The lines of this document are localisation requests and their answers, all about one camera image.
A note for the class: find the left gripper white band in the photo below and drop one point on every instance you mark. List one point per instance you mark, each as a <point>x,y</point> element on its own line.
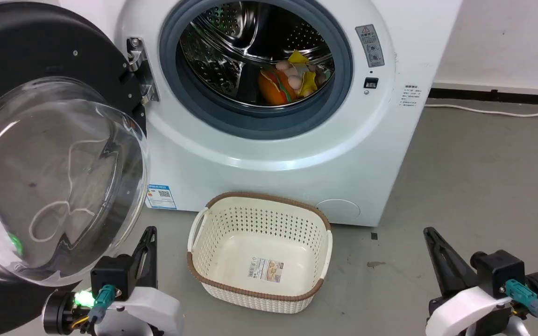
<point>152,312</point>

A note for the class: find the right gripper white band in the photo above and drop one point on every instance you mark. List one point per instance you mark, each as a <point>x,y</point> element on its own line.
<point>460,312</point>

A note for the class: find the black round glass washer door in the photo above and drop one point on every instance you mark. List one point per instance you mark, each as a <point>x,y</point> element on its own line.
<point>49,56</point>

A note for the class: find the white front-load washing machine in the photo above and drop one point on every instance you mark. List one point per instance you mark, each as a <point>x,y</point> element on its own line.
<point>269,158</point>

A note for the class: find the metal door hinge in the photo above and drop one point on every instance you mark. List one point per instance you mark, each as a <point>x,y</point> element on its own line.
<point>140,70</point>

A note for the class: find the blue white energy label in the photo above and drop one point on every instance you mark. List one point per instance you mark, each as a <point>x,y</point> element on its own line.
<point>160,196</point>

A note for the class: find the cream perforated laundry basket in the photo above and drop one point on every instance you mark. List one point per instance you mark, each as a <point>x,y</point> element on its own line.
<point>259,252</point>

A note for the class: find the basket product label sticker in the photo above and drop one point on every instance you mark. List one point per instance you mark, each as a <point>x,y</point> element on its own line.
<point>265,269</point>

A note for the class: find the black baseboard strip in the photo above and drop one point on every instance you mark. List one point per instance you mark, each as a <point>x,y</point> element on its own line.
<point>498,96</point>

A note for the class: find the orange plush toy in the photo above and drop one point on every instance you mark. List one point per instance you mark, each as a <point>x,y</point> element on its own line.
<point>273,88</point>

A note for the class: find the yellow plush toy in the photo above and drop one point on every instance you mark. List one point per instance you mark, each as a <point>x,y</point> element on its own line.
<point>307,84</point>

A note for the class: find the grey warning sticker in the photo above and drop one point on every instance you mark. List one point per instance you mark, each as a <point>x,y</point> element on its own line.
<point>370,45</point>

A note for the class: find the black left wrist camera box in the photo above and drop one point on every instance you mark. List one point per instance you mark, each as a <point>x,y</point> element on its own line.
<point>112,275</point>

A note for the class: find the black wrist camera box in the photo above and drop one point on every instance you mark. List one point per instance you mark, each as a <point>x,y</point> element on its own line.
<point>112,275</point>
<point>500,273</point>

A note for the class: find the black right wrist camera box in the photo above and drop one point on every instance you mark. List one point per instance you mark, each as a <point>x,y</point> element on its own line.
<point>500,273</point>

